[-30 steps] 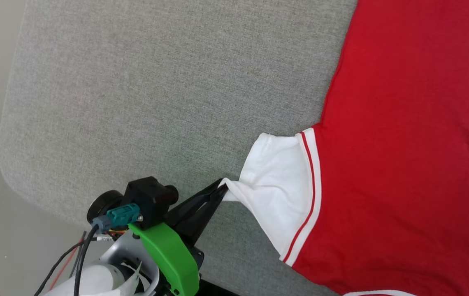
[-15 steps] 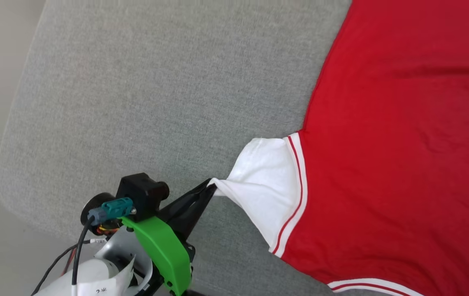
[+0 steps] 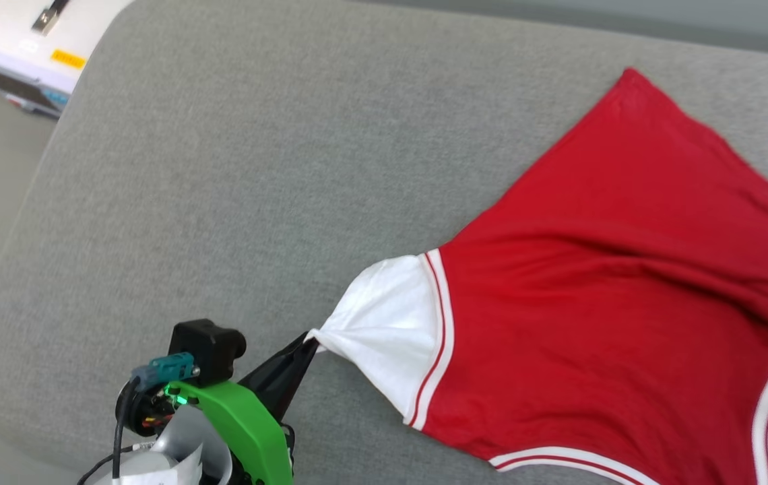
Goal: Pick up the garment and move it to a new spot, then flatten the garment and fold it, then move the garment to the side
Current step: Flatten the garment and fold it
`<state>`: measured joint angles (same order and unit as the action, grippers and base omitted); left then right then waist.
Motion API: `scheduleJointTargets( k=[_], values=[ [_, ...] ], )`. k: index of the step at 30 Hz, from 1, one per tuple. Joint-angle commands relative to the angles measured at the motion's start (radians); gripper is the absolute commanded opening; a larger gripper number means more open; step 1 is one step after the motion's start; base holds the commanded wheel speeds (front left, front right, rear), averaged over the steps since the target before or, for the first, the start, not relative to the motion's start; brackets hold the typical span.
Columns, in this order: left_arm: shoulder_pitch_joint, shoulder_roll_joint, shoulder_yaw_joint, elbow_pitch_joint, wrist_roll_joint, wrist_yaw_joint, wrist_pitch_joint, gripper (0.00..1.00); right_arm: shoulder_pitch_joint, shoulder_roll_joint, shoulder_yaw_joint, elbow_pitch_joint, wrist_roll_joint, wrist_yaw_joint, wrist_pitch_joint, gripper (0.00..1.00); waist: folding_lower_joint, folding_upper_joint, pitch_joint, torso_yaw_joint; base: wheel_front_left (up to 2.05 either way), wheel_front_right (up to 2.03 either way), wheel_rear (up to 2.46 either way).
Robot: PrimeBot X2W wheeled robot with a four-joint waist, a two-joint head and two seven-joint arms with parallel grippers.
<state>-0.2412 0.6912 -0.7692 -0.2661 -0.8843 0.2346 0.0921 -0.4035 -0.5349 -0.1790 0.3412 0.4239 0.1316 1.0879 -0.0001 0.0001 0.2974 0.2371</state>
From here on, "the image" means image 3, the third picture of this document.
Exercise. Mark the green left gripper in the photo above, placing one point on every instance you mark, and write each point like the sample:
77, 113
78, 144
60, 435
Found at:
249, 424

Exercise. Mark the red and white garment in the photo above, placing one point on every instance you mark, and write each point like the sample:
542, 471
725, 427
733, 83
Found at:
626, 269

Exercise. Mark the white partition panel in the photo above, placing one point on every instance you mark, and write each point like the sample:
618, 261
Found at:
626, 17

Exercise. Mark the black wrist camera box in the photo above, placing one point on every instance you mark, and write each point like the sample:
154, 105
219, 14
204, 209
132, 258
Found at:
205, 347

